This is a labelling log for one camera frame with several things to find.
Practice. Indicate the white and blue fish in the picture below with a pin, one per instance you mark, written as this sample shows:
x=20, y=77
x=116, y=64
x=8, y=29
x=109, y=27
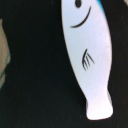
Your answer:
x=88, y=43

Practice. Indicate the white woven placemat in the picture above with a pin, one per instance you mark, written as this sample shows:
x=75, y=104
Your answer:
x=5, y=56

